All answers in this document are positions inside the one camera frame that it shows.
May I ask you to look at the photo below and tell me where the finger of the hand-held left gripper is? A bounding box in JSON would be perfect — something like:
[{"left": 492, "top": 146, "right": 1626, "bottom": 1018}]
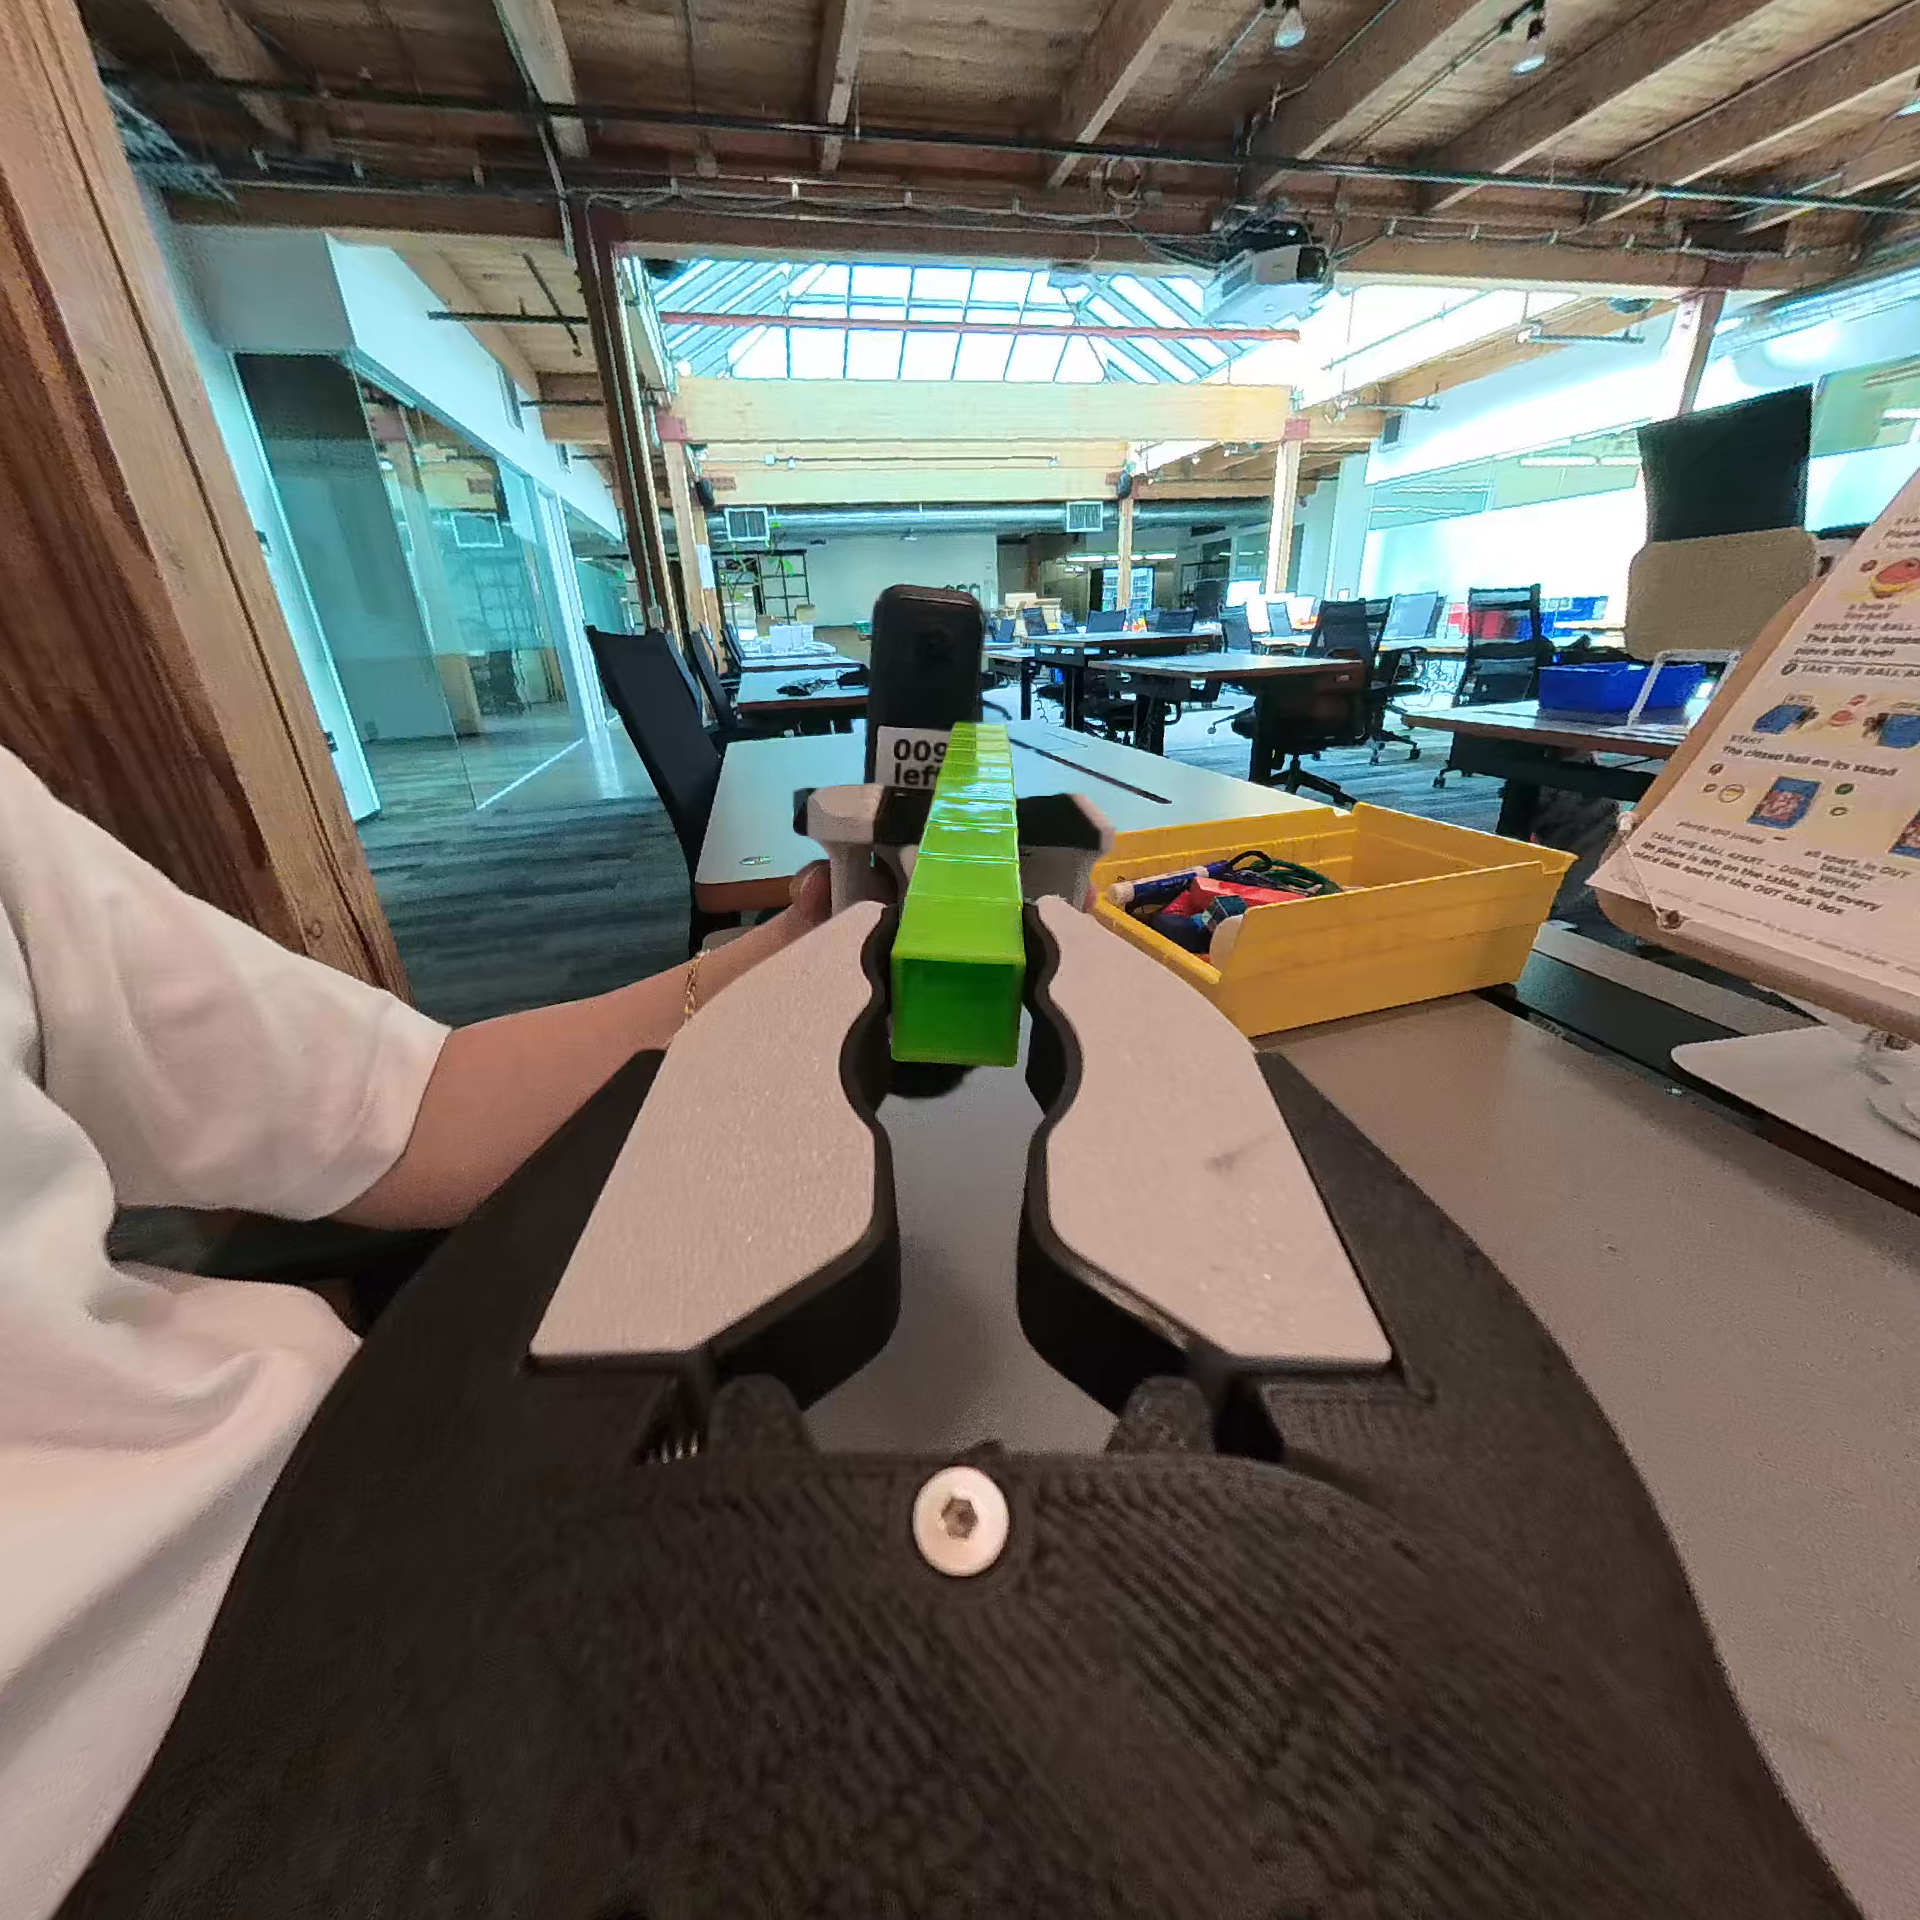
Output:
[
  {"left": 790, "top": 786, "right": 919, "bottom": 913},
  {"left": 1011, "top": 787, "right": 1122, "bottom": 898}
]

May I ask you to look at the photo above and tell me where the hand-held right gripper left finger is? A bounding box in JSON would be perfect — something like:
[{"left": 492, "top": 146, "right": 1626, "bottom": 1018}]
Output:
[{"left": 530, "top": 898, "right": 908, "bottom": 1405}]

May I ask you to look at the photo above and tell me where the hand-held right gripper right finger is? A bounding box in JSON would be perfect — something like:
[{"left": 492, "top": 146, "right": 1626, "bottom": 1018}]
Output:
[{"left": 1011, "top": 893, "right": 1394, "bottom": 1392}]

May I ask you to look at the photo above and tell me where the green segmented bar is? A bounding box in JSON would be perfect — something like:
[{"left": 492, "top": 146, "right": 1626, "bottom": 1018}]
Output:
[{"left": 888, "top": 718, "right": 1028, "bottom": 1066}]

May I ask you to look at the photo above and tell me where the yellow plastic bin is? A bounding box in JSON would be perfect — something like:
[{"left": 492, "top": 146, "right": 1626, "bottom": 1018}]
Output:
[{"left": 1090, "top": 797, "right": 1576, "bottom": 1036}]

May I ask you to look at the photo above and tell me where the person's left forearm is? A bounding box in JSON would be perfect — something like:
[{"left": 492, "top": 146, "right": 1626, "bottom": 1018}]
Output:
[{"left": 338, "top": 946, "right": 705, "bottom": 1233}]

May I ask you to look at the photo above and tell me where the person's left hand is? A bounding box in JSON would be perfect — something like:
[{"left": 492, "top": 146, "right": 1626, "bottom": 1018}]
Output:
[{"left": 700, "top": 856, "right": 870, "bottom": 1025}]

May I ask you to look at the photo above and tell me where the white office desk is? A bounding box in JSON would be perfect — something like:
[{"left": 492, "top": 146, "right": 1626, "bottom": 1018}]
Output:
[{"left": 689, "top": 714, "right": 1352, "bottom": 913}]

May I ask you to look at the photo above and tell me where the black office chair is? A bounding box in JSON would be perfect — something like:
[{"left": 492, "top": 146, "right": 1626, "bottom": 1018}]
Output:
[
  {"left": 1257, "top": 602, "right": 1424, "bottom": 806},
  {"left": 584, "top": 623, "right": 733, "bottom": 955}
]

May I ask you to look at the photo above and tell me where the ceiling projector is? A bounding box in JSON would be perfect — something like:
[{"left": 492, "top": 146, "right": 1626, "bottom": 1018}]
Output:
[{"left": 1208, "top": 215, "right": 1339, "bottom": 330}]

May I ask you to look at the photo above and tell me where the person in white shirt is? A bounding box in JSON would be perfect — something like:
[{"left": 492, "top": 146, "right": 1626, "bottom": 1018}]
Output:
[{"left": 0, "top": 744, "right": 454, "bottom": 1920}]

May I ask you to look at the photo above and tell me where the blue plastic bin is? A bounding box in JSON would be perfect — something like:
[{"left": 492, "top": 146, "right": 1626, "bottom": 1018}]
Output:
[{"left": 1532, "top": 658, "right": 1711, "bottom": 718}]

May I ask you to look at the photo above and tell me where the instruction sheet on stand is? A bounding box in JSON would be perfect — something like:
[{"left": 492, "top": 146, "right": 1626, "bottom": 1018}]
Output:
[{"left": 1587, "top": 471, "right": 1920, "bottom": 1191}]

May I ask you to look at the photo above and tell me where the printed instruction sheet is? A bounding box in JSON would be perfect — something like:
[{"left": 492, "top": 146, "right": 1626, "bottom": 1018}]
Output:
[{"left": 1595, "top": 487, "right": 1920, "bottom": 1018}]

